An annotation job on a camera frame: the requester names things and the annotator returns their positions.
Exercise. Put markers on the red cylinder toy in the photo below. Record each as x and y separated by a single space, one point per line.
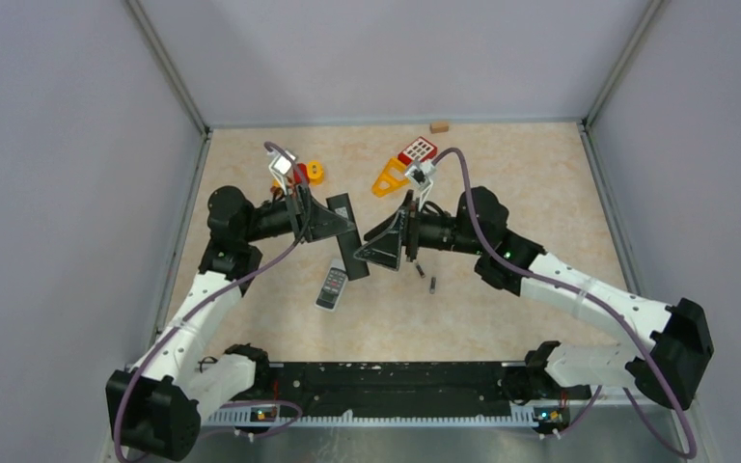
301 174

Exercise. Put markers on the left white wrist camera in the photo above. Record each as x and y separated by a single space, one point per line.
281 167

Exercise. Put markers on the small wooden block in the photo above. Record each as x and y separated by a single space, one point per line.
439 127

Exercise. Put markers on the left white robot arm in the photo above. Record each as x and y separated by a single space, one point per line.
158 406

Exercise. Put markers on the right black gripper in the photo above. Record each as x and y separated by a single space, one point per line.
385 249

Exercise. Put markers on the red toy block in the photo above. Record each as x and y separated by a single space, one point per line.
419 150

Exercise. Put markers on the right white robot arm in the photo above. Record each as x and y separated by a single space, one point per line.
663 349

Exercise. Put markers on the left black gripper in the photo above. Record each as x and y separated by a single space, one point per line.
326 223

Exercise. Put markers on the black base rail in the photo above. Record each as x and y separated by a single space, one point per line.
409 394

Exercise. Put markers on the black remote control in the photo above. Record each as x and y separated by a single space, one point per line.
350 241

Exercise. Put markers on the yellow ring toy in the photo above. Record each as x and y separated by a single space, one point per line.
315 172

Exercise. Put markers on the white remote control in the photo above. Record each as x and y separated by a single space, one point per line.
332 288

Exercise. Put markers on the yellow triangle toy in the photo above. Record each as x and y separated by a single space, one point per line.
390 179

